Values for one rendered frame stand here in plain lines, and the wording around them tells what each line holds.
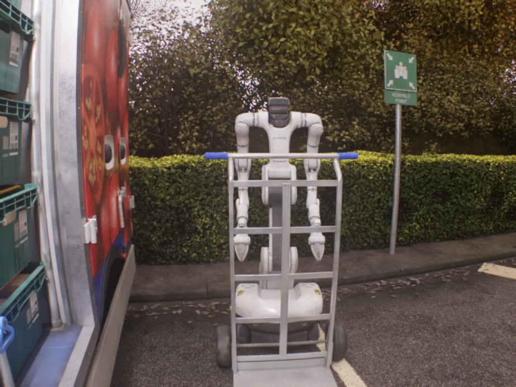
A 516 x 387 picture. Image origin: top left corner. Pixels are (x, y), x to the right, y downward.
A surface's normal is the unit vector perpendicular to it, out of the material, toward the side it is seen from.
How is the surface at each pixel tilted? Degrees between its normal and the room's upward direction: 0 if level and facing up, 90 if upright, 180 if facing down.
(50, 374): 0
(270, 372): 0
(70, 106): 90
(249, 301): 41
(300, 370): 0
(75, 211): 90
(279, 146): 96
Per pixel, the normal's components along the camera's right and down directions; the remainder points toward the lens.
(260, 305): -0.26, -0.60
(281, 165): 0.00, 0.21
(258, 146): 0.25, -0.45
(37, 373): 0.00, -0.99
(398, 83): 0.22, 0.15
